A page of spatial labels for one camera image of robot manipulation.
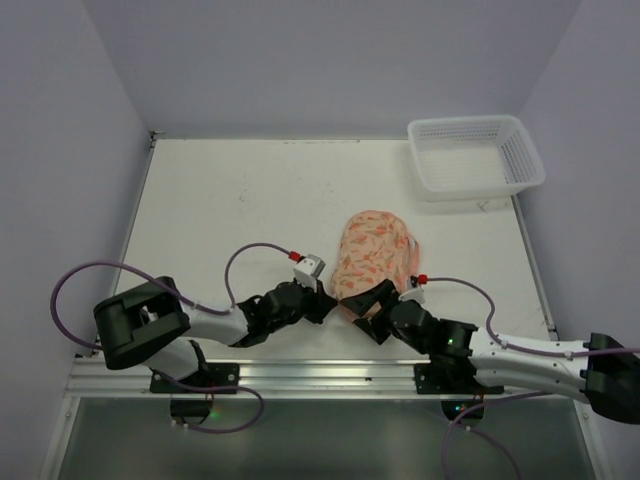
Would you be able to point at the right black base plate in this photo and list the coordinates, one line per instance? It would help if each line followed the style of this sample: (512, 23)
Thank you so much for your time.
(451, 376)

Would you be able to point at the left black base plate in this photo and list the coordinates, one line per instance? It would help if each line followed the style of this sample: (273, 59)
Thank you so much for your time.
(224, 375)

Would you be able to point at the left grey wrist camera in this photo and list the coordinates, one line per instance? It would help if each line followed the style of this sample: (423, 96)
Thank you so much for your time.
(308, 270)

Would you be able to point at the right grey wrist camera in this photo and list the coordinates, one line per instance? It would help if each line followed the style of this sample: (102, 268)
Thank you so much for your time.
(415, 291)

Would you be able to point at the white plastic basket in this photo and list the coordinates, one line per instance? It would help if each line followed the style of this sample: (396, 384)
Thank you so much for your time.
(473, 157)

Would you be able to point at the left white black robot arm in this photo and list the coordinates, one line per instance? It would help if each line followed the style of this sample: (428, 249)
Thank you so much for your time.
(148, 325)

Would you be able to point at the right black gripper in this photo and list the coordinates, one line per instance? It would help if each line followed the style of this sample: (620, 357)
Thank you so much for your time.
(386, 310)

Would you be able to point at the aluminium mounting rail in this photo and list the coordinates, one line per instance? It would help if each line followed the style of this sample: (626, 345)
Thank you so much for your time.
(273, 379)

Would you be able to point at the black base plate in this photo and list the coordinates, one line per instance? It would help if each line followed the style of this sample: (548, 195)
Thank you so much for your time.
(451, 376)
(224, 375)

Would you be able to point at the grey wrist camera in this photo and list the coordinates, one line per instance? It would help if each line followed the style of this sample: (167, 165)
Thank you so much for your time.
(415, 291)
(308, 270)

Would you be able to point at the floral mesh laundry bag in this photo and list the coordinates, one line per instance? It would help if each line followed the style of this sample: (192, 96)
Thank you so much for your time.
(375, 246)

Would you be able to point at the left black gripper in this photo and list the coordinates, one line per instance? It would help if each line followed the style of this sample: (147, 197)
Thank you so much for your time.
(321, 303)

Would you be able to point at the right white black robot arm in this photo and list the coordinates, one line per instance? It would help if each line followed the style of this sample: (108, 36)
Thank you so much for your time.
(599, 372)

